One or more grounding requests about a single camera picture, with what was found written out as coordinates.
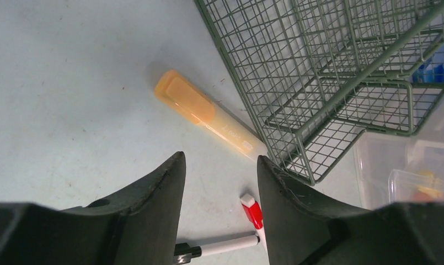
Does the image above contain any green wire mesh basket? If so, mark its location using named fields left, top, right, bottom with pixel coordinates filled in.
left=195, top=1, right=444, bottom=186

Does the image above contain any white plastic drawer organizer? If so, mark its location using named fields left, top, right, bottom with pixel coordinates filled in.
left=354, top=97, right=444, bottom=209

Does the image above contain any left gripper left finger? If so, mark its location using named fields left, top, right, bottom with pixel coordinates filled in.
left=0, top=151, right=186, bottom=264

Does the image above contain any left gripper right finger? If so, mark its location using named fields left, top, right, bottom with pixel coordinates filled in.
left=257, top=156, right=444, bottom=264

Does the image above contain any black cap marker upper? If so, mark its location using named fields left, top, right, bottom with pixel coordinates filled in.
left=172, top=234, right=262, bottom=264

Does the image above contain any yellow orange highlighter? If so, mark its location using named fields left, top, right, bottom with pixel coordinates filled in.
left=154, top=70, right=268, bottom=162

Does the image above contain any red cap marker upper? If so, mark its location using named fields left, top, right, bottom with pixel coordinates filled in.
left=240, top=193, right=268, bottom=252

